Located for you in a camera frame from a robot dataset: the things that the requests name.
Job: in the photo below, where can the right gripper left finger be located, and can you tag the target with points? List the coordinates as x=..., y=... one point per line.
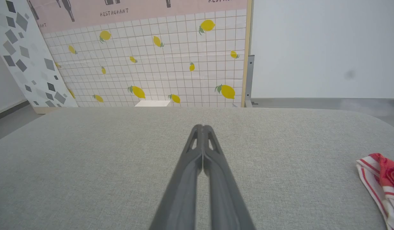
x=184, y=191

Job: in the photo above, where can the lemon print tile panel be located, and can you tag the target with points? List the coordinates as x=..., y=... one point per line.
x=171, y=48

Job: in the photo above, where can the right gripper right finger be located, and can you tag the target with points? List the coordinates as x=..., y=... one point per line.
x=222, y=191

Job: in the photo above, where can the grey terrazzo pattern panel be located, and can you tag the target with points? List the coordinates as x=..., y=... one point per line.
x=27, y=64

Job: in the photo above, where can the white square box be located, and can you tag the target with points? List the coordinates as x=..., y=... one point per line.
x=152, y=103

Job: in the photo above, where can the grey metal panel stand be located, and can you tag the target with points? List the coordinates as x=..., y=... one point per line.
x=249, y=80

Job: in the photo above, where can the red white basketball jersey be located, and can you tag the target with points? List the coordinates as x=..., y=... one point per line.
x=385, y=182

